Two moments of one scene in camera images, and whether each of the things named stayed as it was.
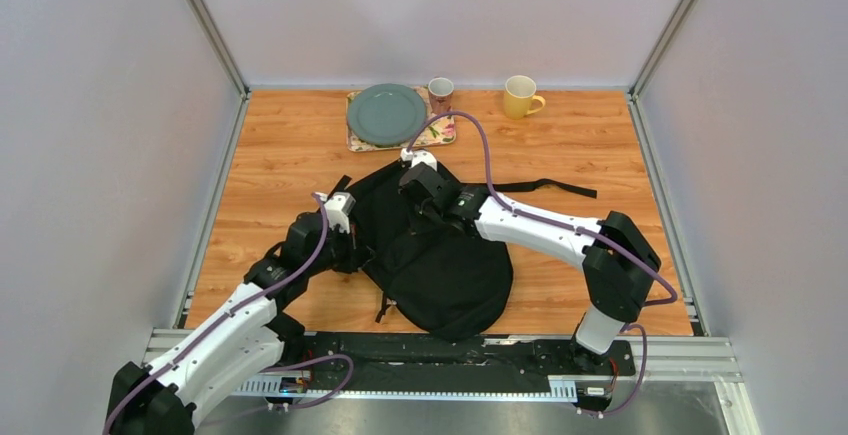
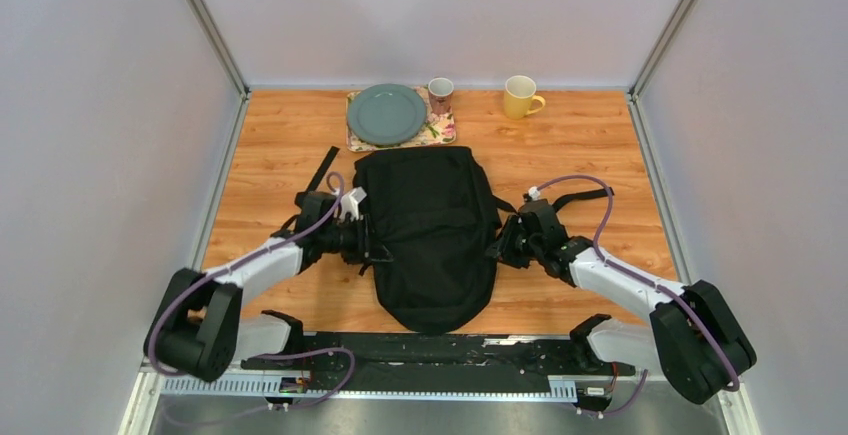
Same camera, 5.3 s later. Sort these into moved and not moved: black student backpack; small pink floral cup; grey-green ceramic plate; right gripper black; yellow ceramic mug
Moved: black student backpack; right gripper black
Not moved: grey-green ceramic plate; small pink floral cup; yellow ceramic mug
